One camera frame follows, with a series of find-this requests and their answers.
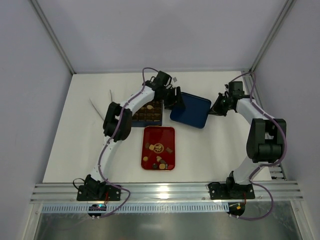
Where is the dark blue box lid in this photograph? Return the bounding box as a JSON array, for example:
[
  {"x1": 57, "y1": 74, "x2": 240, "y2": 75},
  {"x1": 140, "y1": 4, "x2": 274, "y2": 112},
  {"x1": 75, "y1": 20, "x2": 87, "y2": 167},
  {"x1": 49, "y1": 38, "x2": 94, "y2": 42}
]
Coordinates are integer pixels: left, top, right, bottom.
[{"x1": 170, "y1": 92, "x2": 212, "y2": 129}]

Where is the red lacquer tray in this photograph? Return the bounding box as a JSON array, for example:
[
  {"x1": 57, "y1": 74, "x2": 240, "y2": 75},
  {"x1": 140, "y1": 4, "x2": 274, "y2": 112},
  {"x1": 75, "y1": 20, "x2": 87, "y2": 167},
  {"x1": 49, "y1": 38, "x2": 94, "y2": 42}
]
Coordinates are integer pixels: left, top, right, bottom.
[{"x1": 141, "y1": 126, "x2": 176, "y2": 171}]

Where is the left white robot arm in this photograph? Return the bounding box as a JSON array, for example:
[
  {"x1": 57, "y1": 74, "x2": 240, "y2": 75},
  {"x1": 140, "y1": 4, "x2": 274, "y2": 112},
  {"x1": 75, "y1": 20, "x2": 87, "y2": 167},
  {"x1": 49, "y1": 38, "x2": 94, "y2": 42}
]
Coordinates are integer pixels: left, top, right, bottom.
[{"x1": 78, "y1": 67, "x2": 185, "y2": 201}]

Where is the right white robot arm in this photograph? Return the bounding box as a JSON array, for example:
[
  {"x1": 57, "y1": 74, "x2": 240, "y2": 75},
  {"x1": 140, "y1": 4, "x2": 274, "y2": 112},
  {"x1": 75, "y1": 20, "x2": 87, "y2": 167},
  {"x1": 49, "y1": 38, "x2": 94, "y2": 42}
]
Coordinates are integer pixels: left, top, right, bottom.
[{"x1": 208, "y1": 81, "x2": 287, "y2": 200}]

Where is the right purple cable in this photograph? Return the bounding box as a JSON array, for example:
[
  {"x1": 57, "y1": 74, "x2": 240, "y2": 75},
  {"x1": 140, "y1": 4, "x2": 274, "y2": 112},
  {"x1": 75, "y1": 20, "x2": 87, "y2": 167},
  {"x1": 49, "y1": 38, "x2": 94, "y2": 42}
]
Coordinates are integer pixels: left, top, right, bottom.
[{"x1": 228, "y1": 71, "x2": 288, "y2": 221}]

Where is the purple cable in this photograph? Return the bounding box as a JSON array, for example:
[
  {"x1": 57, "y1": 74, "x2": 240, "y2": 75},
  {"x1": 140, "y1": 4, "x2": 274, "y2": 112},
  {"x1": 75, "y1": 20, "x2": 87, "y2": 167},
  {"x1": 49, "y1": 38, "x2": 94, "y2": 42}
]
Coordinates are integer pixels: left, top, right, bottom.
[
  {"x1": 97, "y1": 66, "x2": 131, "y2": 219},
  {"x1": 228, "y1": 71, "x2": 288, "y2": 221}
]

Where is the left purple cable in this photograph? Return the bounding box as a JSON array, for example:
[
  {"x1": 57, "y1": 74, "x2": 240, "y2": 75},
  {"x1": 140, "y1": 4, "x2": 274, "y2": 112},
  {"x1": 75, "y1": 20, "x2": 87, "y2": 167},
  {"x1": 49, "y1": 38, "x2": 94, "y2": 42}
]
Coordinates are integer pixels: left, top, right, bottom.
[{"x1": 97, "y1": 66, "x2": 131, "y2": 219}]

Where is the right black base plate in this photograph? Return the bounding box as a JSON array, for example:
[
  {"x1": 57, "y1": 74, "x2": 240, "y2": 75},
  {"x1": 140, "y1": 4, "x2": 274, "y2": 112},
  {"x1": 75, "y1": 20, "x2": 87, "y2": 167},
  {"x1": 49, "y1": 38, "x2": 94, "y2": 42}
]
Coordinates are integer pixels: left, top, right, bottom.
[{"x1": 208, "y1": 182, "x2": 256, "y2": 200}]

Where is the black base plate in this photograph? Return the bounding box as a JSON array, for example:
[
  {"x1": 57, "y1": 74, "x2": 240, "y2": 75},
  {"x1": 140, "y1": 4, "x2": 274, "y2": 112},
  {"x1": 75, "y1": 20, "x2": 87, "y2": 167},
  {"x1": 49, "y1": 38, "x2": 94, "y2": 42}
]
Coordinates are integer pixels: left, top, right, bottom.
[
  {"x1": 76, "y1": 184, "x2": 121, "y2": 202},
  {"x1": 208, "y1": 182, "x2": 256, "y2": 200}
]

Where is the aluminium right rail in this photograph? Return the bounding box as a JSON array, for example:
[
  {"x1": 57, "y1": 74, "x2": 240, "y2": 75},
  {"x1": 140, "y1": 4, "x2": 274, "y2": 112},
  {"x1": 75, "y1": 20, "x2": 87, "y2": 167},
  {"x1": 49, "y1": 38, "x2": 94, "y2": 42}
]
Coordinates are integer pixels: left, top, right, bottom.
[{"x1": 241, "y1": 69, "x2": 287, "y2": 181}]

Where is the aluminium rail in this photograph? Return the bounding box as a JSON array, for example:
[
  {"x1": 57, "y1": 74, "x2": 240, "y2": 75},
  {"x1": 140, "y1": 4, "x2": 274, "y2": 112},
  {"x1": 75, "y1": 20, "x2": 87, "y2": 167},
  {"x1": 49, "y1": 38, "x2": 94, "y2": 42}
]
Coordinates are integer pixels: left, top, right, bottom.
[
  {"x1": 30, "y1": 180, "x2": 304, "y2": 204},
  {"x1": 241, "y1": 69, "x2": 287, "y2": 181}
]

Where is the slotted grey cable duct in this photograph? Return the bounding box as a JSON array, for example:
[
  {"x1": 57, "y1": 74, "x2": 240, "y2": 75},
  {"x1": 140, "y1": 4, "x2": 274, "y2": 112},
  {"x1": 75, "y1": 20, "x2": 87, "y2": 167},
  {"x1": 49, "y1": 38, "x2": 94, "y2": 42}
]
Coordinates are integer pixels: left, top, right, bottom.
[{"x1": 41, "y1": 201, "x2": 229, "y2": 214}]

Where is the aluminium front rail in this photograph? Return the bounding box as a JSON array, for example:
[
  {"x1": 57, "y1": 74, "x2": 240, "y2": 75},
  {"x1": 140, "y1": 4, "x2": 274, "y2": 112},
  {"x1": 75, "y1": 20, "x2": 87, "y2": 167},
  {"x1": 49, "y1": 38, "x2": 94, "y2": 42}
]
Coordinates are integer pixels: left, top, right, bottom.
[{"x1": 30, "y1": 180, "x2": 304, "y2": 204}]

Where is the right frame post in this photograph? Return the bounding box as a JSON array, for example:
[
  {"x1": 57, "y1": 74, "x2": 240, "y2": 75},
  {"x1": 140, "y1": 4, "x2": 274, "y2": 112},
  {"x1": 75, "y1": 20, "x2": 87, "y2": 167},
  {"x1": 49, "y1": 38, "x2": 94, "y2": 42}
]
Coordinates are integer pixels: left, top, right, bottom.
[{"x1": 250, "y1": 0, "x2": 297, "y2": 72}]

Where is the frame post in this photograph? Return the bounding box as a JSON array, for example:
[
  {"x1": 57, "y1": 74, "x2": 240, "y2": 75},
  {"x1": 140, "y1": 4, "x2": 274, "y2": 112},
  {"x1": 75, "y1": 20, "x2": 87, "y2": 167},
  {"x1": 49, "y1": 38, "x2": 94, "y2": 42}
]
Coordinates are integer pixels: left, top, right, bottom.
[
  {"x1": 28, "y1": 0, "x2": 76, "y2": 75},
  {"x1": 250, "y1": 0, "x2": 297, "y2": 72}
]

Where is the left frame post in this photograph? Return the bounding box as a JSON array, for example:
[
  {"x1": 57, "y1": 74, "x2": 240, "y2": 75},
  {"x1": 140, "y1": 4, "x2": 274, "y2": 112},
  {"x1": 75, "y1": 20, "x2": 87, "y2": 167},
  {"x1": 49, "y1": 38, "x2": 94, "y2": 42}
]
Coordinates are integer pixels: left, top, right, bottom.
[{"x1": 28, "y1": 0, "x2": 76, "y2": 75}]

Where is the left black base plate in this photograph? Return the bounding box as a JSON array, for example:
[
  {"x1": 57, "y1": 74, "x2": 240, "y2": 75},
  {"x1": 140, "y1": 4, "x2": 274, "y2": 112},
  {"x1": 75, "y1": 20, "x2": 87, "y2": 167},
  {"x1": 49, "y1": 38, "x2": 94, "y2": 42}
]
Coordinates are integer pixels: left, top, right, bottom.
[{"x1": 76, "y1": 184, "x2": 121, "y2": 202}]

